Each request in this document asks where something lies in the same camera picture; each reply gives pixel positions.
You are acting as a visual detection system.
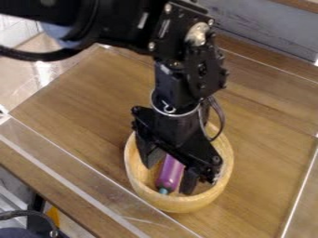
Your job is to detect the clear acrylic tray walls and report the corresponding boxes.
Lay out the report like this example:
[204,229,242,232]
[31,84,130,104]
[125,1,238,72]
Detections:
[13,35,318,238]

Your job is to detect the brown wooden bowl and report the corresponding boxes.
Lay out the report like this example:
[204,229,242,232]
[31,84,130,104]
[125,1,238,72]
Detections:
[125,133,236,213]

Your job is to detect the black clamp with screw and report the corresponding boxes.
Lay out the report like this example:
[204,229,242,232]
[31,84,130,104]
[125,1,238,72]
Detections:
[27,214,53,238]

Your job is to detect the black cable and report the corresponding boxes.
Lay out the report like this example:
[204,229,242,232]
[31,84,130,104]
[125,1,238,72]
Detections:
[0,209,58,238]

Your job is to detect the purple toy eggplant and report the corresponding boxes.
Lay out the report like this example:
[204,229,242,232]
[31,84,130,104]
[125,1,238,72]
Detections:
[156,154,186,195]

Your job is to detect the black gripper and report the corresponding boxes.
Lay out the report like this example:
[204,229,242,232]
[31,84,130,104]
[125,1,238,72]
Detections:
[133,106,222,195]

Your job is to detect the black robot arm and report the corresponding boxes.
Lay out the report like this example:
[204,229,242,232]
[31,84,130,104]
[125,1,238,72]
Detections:
[0,0,229,194]

